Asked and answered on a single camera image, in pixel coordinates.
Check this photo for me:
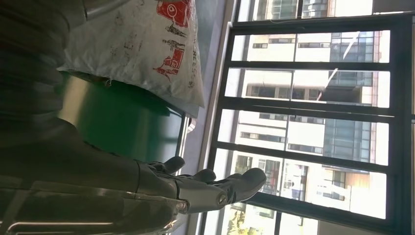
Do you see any green conveyor belt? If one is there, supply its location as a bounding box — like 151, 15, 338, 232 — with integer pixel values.
58, 71, 184, 165

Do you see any black window frame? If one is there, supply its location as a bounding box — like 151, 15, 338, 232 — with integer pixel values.
199, 0, 415, 235

